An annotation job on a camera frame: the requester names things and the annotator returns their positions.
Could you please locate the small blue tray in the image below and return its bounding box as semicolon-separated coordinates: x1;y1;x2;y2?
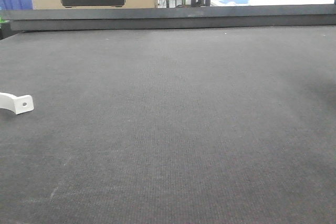
219;0;249;4

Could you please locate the dark grey table edge rail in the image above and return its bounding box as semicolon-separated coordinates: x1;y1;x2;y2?
1;4;335;31

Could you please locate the white pipe clamp bracket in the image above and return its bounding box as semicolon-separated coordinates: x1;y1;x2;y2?
0;93;34;115

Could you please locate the white background table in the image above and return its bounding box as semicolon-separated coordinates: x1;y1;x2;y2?
211;0;334;7

